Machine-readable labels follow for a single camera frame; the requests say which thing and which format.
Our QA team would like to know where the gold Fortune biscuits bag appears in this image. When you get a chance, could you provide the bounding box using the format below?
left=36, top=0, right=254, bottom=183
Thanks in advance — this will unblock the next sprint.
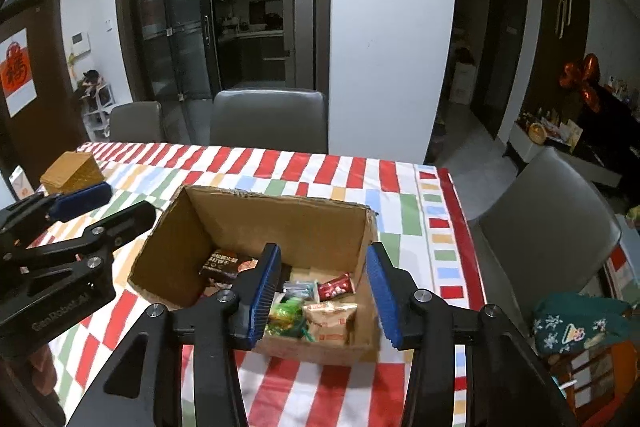
left=302, top=301, right=358, bottom=346

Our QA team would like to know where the dark wooden door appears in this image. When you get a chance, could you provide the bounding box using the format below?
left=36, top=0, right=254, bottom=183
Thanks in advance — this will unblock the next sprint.
left=1, top=0, right=88, bottom=187

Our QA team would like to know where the dark brown chocolate packet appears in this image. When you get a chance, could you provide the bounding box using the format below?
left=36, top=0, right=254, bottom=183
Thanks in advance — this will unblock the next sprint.
left=200, top=248, right=258, bottom=286

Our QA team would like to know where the green christmas pouch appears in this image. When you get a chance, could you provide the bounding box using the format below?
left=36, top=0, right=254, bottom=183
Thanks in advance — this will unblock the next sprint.
left=532, top=293, right=639, bottom=357

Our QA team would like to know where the colourful checkered tablecloth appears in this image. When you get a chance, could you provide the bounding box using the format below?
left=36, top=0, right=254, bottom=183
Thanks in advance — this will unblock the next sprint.
left=41, top=143, right=484, bottom=426

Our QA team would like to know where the red foil balloon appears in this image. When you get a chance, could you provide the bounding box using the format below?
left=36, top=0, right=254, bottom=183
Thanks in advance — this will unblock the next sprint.
left=559, top=53, right=600, bottom=113

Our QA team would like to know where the grey chair behind table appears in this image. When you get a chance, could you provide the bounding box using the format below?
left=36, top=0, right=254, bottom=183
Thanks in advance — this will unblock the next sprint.
left=209, top=88, right=328, bottom=154

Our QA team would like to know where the grey chair far left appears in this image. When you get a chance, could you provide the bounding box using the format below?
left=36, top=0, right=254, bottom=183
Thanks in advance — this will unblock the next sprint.
left=110, top=101, right=165, bottom=143

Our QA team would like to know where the large cardboard box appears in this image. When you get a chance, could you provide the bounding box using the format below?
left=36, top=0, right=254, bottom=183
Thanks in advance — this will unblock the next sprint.
left=128, top=185, right=380, bottom=365

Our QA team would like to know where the grey chair at right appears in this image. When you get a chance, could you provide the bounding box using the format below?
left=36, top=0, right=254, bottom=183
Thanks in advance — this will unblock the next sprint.
left=469, top=147, right=622, bottom=335

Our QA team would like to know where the red candy packet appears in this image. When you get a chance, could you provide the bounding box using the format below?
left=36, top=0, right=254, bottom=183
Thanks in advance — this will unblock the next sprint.
left=318, top=272, right=355, bottom=303

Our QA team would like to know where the white orange carton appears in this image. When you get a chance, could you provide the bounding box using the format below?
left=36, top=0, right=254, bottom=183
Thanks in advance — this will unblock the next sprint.
left=9, top=166, right=34, bottom=199

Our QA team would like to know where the green yellow snack packet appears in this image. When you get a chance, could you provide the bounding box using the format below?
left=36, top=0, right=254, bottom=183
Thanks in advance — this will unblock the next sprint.
left=265, top=298, right=314, bottom=341

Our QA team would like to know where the red fu door poster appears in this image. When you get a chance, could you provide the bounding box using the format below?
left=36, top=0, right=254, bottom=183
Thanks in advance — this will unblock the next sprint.
left=0, top=28, right=37, bottom=118

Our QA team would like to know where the small woven brown box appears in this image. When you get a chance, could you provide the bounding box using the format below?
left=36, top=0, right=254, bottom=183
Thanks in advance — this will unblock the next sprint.
left=40, top=152, right=105, bottom=194

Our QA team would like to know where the glass sliding door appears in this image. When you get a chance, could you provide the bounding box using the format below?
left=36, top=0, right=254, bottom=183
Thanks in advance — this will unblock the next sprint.
left=116, top=0, right=330, bottom=145

